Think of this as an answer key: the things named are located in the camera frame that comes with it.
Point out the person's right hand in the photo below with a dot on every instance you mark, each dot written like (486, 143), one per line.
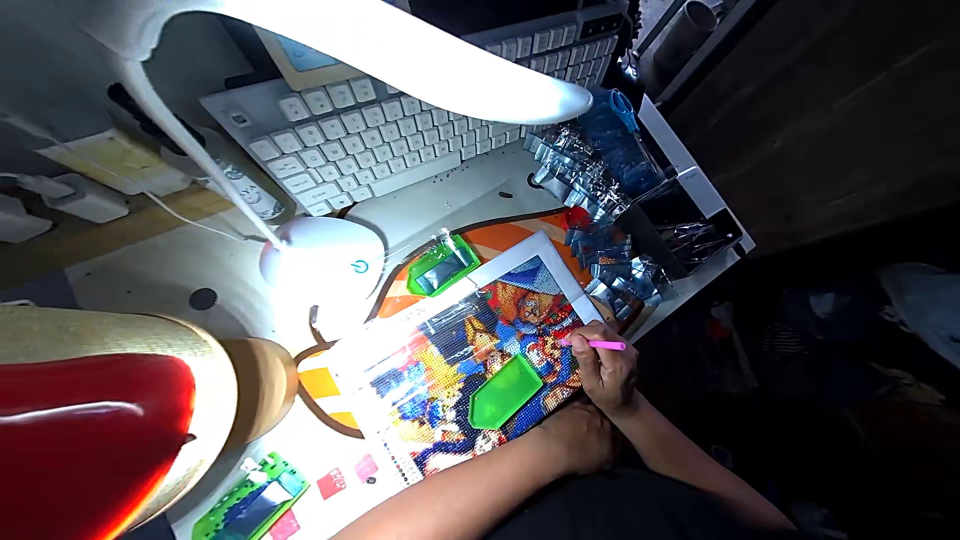
(615, 379)

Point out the person's left hand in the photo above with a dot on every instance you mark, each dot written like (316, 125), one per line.
(581, 441)

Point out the person's right fingers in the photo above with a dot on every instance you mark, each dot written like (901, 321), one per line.
(603, 332)

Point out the person's right thumb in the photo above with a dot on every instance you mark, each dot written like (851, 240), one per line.
(587, 362)

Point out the pink pen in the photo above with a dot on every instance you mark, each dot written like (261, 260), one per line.
(609, 346)

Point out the person's right forearm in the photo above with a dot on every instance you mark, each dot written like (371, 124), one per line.
(690, 465)

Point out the person's left forearm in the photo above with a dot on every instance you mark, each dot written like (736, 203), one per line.
(465, 487)

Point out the plain green tray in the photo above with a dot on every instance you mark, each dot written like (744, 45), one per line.
(506, 394)

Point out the red round cap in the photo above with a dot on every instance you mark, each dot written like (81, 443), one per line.
(576, 217)

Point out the bundle of dark packets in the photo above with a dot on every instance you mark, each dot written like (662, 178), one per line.
(694, 240)

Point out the pile of silver packets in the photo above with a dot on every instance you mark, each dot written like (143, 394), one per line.
(592, 191)

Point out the colourful diamond painting canvas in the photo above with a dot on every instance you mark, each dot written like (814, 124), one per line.
(442, 360)

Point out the person's body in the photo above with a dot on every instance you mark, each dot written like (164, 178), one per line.
(630, 510)

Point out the white and black box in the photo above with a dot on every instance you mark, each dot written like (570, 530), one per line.
(694, 195)

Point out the silver clear packet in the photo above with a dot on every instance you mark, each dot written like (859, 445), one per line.
(444, 273)

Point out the pile of clothes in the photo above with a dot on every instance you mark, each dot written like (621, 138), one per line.
(810, 330)

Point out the blue scissors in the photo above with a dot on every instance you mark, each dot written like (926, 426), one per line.
(623, 109)

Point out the pink square wax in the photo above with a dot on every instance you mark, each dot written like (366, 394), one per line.
(366, 468)
(285, 526)

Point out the red square wax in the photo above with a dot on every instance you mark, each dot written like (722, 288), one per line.
(331, 484)

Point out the white desk lamp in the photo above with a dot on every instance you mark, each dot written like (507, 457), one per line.
(322, 255)

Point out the white keyboard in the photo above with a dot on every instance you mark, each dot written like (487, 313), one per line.
(375, 142)

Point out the grey cylindrical cup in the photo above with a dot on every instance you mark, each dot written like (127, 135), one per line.
(686, 34)

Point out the white crumpled pieces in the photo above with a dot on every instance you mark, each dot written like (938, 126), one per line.
(255, 472)

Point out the dark blue packet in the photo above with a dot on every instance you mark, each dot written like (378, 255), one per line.
(253, 514)

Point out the clear bottle with printed label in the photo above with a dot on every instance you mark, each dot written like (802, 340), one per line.
(251, 191)

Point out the beige and blue framed pad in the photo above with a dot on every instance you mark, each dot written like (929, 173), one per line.
(304, 56)

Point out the wooden board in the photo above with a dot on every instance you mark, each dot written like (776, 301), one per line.
(112, 238)

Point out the yellow paper pad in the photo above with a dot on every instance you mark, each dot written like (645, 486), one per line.
(112, 163)

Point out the red and cream round container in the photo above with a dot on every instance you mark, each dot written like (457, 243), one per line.
(75, 450)

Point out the white power adapter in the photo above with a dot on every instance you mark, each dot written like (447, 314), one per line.
(19, 223)
(88, 199)

